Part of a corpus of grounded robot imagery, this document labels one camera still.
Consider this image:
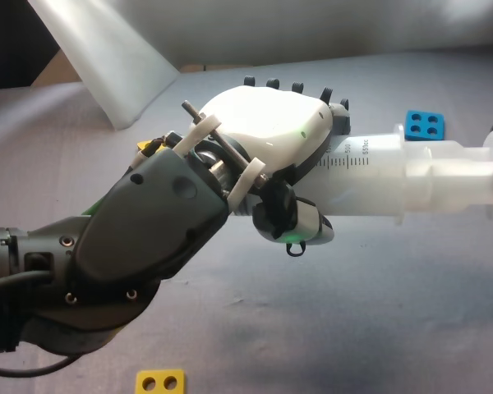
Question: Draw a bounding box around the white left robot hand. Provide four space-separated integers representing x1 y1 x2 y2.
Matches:
195 75 352 258

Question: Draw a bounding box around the large clear plastic syringe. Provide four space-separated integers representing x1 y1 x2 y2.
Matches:
229 122 493 227

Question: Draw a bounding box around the blue four-hole block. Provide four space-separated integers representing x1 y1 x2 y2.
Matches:
404 109 445 143

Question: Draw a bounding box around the grey table cloth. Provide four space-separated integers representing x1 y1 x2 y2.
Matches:
0 51 493 394

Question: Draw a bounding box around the brown cardboard piece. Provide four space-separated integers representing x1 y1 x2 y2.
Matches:
29 51 85 88

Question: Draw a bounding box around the yellow two-hole block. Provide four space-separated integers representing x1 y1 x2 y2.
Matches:
134 369 187 394

